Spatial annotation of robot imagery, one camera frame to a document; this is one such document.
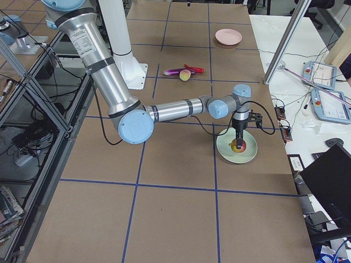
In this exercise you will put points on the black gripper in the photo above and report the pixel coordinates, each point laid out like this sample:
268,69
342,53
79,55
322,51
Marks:
238,126

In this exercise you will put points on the red yellow pomegranate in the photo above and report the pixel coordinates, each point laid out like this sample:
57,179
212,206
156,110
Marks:
235,149

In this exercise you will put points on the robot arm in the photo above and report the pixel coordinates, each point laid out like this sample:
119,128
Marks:
15,35
113,68

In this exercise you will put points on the green plate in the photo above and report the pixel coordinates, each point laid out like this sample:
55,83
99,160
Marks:
226,144

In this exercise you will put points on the red circuit board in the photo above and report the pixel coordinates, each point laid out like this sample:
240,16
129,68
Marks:
280,112
286,133

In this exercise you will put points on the red chili pepper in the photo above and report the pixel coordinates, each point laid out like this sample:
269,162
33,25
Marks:
195,69

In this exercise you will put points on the cut pink peach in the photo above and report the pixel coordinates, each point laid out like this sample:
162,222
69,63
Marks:
185,75

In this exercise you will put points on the near teach pendant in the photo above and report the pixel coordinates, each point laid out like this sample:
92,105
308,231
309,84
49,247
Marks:
330,108

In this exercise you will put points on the teach pendant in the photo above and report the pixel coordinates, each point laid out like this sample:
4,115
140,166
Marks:
321,74
330,108

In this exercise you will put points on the purple eggplant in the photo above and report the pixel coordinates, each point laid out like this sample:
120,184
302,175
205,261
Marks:
176,71

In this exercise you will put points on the pink plate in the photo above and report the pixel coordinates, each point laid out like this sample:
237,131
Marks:
228,36

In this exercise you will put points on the black laptop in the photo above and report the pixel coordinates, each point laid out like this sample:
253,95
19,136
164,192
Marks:
328,179

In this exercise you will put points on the far teach pendant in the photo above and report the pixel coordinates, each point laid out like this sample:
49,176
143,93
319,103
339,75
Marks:
321,74

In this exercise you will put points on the white side table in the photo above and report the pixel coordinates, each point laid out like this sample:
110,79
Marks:
308,133

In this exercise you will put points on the white power strip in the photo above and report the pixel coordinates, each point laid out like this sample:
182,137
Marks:
22,159

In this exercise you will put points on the stack of books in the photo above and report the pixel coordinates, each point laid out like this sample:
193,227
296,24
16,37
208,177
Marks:
11,213

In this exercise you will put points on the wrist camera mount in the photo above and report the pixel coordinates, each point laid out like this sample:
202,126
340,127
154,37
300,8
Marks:
257,118

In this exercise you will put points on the aluminium frame post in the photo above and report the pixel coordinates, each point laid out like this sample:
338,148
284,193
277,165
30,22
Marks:
293,24

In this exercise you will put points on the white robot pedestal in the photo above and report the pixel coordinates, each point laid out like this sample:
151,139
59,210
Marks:
133,72

